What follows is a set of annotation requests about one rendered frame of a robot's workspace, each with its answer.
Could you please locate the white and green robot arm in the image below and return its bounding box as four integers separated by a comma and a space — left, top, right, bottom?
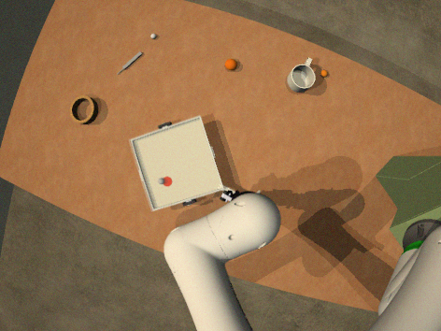
164, 190, 441, 331

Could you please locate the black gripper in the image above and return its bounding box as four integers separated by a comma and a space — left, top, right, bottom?
220, 190, 240, 202

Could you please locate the white mug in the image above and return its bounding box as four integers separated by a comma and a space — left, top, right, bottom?
287, 57, 316, 93

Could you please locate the orange ball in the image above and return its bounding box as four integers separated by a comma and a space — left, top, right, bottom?
225, 59, 237, 70

